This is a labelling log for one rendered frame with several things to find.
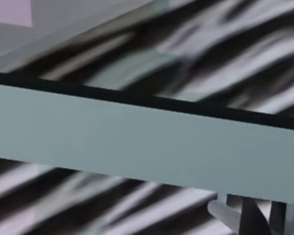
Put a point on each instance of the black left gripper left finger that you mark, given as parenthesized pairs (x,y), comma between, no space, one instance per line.
(250,218)

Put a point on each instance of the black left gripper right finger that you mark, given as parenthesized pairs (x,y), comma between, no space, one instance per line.
(278,218)

